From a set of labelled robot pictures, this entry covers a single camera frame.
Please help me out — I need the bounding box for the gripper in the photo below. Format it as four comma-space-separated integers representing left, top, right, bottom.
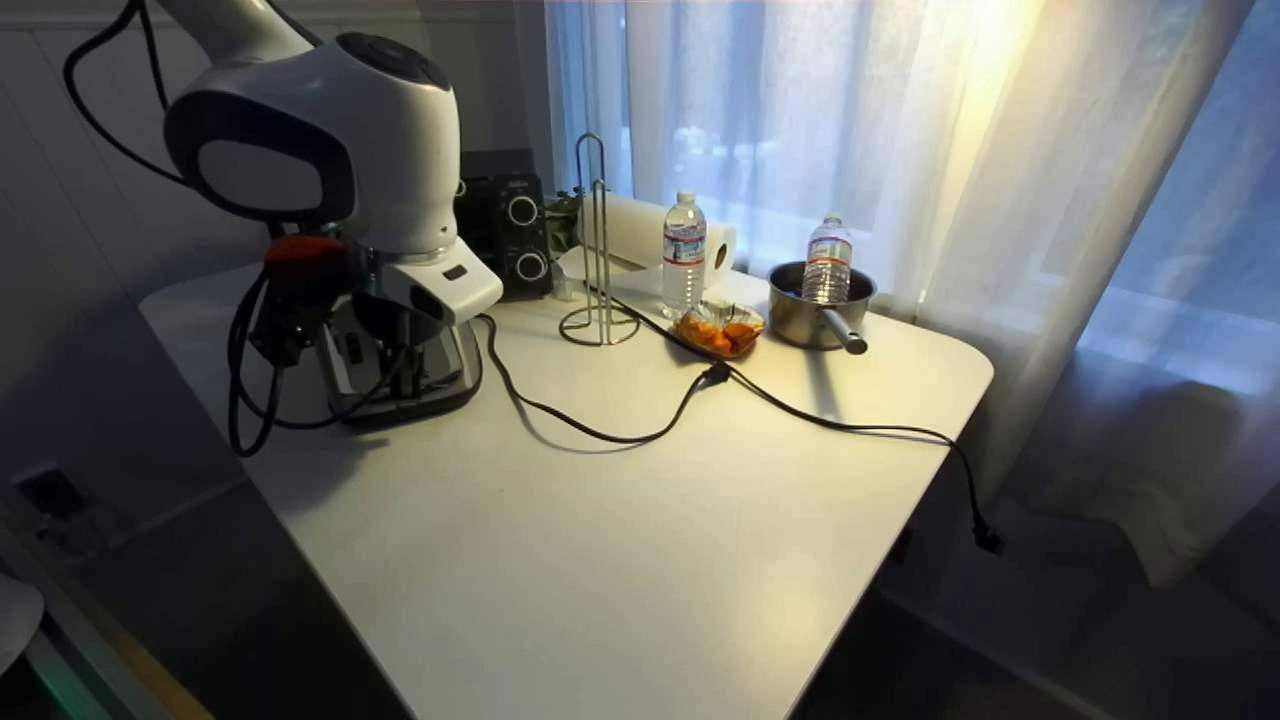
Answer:
351, 291, 447, 402

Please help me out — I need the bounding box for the silver toaster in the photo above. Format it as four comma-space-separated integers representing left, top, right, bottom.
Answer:
316, 294, 486, 429

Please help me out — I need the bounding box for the black toaster oven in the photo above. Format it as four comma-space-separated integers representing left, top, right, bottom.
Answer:
455, 149, 554, 301

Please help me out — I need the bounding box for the metal paper towel holder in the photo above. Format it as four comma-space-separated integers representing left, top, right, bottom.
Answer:
558, 133, 642, 349

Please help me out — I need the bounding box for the small green plant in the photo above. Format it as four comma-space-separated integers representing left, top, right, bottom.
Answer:
545, 188, 584, 253

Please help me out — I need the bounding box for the white paper towel roll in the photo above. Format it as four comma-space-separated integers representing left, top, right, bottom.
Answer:
575, 192, 739, 291

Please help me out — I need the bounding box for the clear plastic water bottle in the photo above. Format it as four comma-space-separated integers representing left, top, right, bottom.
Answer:
801, 215, 854, 306
660, 191, 708, 320

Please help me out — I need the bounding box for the orange snack bag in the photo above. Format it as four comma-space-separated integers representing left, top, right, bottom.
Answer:
671, 299, 767, 360

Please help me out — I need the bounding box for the steel saucepan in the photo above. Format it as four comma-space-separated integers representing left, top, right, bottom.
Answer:
766, 261, 879, 357

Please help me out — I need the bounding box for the white sheer curtain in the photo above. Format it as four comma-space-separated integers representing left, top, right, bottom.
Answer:
545, 0, 1280, 591

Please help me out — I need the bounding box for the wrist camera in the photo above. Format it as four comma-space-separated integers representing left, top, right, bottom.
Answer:
249, 281, 324, 367

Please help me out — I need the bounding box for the black cable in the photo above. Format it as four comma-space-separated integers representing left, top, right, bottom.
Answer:
580, 280, 1005, 557
474, 312, 733, 445

